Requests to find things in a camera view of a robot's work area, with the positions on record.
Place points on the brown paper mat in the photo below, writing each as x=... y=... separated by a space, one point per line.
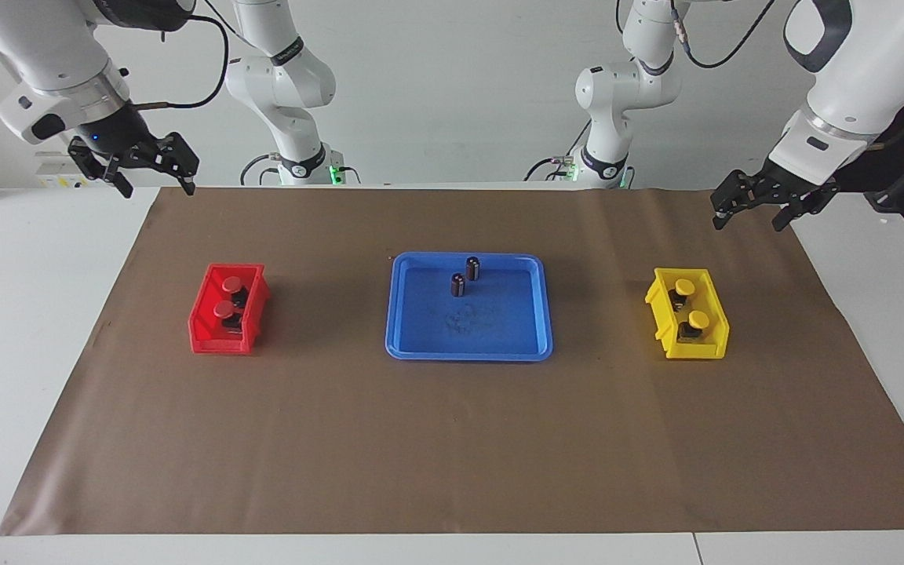
x=452 y=439

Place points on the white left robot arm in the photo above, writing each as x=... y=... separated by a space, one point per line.
x=868 y=71

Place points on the black cylindrical capacitor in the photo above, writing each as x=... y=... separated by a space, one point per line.
x=458 y=285
x=472 y=268

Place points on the red plastic bin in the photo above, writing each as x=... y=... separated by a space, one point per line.
x=205 y=326

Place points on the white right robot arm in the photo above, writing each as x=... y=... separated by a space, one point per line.
x=60 y=47

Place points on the red push button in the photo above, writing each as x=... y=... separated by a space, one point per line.
x=224 y=311
x=231 y=283

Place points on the yellow plastic bin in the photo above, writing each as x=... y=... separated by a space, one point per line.
x=715 y=329

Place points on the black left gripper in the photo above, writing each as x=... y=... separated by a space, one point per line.
x=793 y=187

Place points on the blue plastic tray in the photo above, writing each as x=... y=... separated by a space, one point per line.
x=491 y=329

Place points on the yellow push button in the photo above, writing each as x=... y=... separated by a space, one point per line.
x=699 y=319
x=684 y=286

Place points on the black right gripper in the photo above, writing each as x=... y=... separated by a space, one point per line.
x=118 y=133

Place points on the white box with yellow label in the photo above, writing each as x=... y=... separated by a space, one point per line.
x=56 y=169

